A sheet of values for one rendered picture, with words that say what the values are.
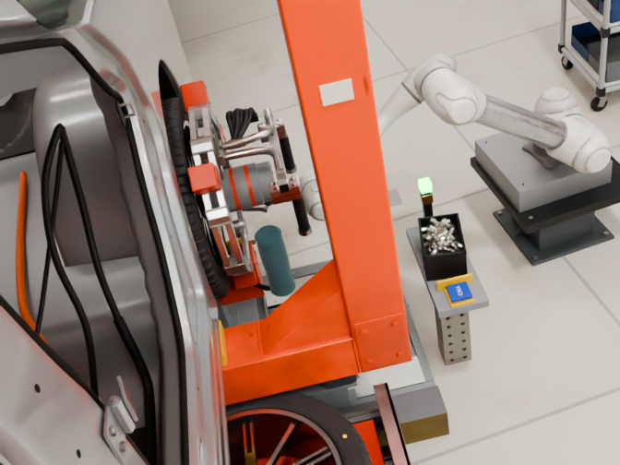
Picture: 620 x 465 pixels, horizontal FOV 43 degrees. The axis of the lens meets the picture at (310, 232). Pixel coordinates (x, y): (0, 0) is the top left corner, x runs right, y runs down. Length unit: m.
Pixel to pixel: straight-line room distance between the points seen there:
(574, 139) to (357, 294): 1.14
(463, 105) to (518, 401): 1.06
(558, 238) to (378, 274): 1.46
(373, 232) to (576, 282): 1.47
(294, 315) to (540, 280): 1.36
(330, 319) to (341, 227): 0.34
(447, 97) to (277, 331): 0.93
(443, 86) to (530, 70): 2.00
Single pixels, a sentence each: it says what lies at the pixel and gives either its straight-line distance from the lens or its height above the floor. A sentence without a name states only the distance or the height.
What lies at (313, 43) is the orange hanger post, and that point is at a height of 1.59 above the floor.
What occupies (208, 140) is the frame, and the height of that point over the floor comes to 1.12.
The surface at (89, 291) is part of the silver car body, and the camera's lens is 2.11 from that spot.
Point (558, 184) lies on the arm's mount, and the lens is 3.14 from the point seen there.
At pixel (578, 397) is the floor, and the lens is 2.92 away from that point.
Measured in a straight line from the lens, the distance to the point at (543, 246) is 3.38.
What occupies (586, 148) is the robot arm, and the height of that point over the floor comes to 0.62.
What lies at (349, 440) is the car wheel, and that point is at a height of 0.50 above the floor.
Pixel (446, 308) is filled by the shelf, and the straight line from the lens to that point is 2.57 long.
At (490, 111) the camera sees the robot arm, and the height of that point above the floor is 0.86.
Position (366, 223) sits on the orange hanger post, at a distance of 1.94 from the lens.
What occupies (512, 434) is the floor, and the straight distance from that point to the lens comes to 2.82.
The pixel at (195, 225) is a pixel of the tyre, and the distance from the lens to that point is 2.25.
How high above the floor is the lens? 2.35
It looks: 41 degrees down
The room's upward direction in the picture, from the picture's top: 13 degrees counter-clockwise
